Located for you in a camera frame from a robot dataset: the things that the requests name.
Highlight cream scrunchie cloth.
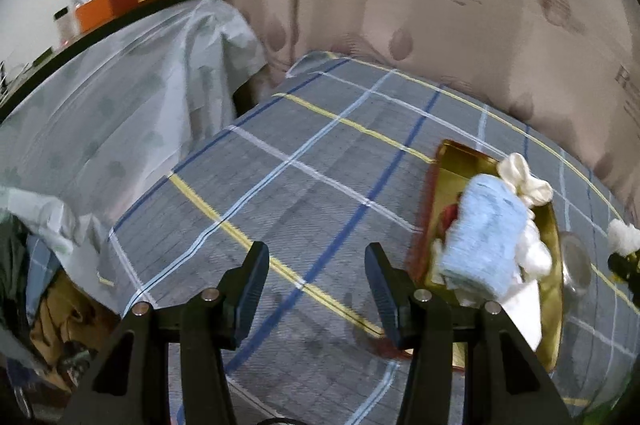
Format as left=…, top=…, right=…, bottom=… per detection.
left=497, top=153, right=553, bottom=208

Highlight gold red tin box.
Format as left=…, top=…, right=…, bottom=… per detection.
left=407, top=140, right=563, bottom=371

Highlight white socks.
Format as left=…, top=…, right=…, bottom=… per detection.
left=608, top=219, right=640, bottom=257

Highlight red white satin cloth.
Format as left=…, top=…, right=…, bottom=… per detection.
left=437, top=203, right=459, bottom=239

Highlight light blue towel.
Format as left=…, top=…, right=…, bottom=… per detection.
left=437, top=174, right=528, bottom=299

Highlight stainless steel bowl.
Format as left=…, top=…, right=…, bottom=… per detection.
left=559, top=231, right=591, bottom=301

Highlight white plastic bag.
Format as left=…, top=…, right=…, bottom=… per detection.
left=515, top=210, right=552, bottom=281

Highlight plaid grey bed sheet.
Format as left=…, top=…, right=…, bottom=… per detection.
left=102, top=55, right=639, bottom=424

